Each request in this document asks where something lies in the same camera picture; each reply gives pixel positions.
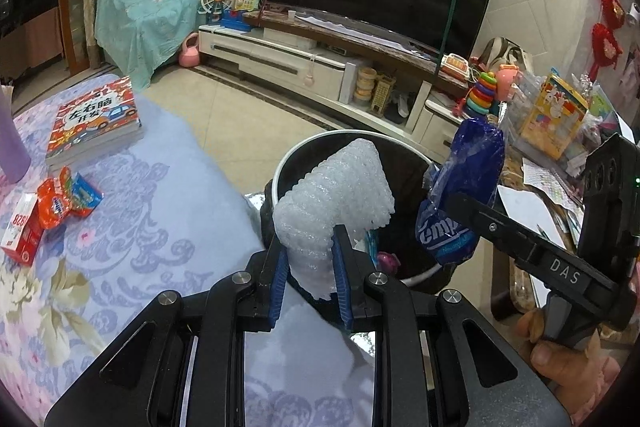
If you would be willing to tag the red and white small box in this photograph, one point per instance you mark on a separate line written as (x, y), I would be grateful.
(22, 227)

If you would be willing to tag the stack of yellow jars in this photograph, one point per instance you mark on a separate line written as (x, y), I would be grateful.
(365, 86)

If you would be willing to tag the orange snack packet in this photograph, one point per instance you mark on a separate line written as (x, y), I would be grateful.
(54, 199)

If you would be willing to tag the yellow slatted basket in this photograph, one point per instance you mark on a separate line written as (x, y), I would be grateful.
(382, 96)

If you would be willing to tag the white paper sheet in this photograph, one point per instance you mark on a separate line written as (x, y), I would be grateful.
(525, 212)

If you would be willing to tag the person's right hand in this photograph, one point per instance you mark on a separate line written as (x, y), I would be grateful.
(557, 359)

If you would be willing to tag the purple cup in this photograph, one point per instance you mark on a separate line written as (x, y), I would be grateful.
(12, 137)

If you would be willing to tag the toy cash register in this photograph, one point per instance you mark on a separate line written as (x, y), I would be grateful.
(456, 67)

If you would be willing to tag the dark slippers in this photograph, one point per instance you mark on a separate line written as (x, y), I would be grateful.
(402, 106)

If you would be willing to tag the striped bag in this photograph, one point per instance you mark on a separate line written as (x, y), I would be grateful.
(505, 54)

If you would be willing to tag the yellow picture book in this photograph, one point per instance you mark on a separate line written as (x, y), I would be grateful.
(552, 117)

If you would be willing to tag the blue toy garage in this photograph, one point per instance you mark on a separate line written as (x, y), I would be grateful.
(240, 22)

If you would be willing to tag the black bin with white rim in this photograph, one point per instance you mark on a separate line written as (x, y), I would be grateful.
(407, 207)

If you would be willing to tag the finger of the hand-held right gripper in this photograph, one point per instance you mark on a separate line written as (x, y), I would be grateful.
(492, 227)

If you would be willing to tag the white television cabinet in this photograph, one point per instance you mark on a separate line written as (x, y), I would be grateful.
(275, 57)

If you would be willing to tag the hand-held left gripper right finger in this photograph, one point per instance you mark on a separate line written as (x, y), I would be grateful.
(344, 288)

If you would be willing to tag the white foam net wrap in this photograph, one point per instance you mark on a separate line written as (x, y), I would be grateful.
(340, 187)

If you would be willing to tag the floral blue blanket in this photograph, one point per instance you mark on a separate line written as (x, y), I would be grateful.
(160, 217)

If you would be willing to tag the marble side table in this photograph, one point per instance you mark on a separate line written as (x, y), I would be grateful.
(515, 287)

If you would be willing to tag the teal cloth cover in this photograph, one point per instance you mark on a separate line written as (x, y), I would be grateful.
(150, 17)

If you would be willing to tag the dark blue plastic wrapper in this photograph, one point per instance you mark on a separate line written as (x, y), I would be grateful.
(475, 152)

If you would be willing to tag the blue striped snack packet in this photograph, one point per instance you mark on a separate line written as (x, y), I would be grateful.
(84, 196)

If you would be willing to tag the children's picture book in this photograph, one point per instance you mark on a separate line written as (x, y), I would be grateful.
(95, 122)

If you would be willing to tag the ferris wheel toy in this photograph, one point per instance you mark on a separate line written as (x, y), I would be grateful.
(216, 2)

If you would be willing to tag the pink glitter stick packet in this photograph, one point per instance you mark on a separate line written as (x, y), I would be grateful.
(389, 262)

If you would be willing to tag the light blue packet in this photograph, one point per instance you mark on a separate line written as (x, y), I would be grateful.
(372, 247)

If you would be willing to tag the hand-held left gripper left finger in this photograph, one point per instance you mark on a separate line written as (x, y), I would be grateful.
(277, 293)

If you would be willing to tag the pink kettlebell toy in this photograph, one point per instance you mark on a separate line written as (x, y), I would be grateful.
(190, 53)

